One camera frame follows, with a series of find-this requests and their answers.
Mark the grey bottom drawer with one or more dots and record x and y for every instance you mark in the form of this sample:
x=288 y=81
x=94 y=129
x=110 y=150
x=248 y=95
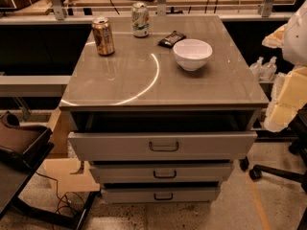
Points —
x=160 y=195

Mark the grey drawer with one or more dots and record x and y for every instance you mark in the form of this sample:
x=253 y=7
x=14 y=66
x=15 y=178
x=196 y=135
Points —
x=160 y=195
x=161 y=146
x=154 y=173

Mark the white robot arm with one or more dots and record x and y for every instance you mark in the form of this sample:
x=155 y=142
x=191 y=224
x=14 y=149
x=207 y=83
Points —
x=294 y=48

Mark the grey drawer cabinet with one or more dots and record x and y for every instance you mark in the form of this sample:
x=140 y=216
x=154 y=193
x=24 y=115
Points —
x=141 y=88

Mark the grey top drawer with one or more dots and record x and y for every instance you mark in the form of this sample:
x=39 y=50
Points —
x=161 y=146

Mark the grey middle drawer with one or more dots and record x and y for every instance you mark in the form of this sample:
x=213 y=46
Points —
x=154 y=173

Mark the white bowl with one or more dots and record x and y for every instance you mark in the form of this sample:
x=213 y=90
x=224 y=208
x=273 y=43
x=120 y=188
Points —
x=192 y=54

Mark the black snack bar wrapper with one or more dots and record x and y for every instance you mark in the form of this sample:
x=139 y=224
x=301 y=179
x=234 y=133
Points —
x=170 y=40

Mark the gold soda can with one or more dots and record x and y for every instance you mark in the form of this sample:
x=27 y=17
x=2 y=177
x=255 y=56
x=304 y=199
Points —
x=101 y=29

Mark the white green soda can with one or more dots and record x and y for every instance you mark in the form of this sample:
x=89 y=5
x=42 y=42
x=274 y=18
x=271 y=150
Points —
x=140 y=19

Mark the left clear pump bottle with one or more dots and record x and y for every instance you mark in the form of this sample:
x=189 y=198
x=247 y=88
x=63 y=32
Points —
x=255 y=68

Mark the clear pump bottle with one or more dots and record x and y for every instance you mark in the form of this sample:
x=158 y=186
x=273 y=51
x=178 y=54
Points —
x=268 y=70
x=255 y=68

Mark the right clear pump bottle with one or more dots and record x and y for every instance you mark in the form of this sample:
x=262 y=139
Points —
x=268 y=70

